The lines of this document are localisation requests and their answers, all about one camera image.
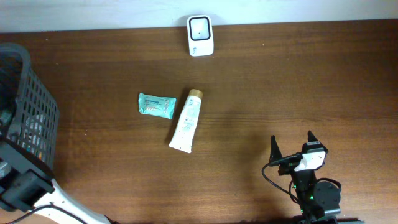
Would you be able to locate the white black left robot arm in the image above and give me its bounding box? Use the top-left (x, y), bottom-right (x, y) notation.
top-left (1, 136), bottom-right (114, 223)

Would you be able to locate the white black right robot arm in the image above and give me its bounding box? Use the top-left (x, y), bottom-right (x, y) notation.
top-left (262, 131), bottom-right (341, 223)

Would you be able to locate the white tube gold cap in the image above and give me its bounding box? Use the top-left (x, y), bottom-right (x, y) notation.
top-left (169, 89), bottom-right (203, 154)

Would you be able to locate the grey plastic basket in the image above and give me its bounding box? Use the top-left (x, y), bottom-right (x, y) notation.
top-left (1, 43), bottom-right (60, 169)

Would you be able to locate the white barcode scanner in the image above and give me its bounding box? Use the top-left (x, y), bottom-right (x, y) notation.
top-left (187, 15), bottom-right (214, 57)

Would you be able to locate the teal wet wipes pack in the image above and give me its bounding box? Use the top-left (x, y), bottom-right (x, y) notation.
top-left (138, 93), bottom-right (177, 119)

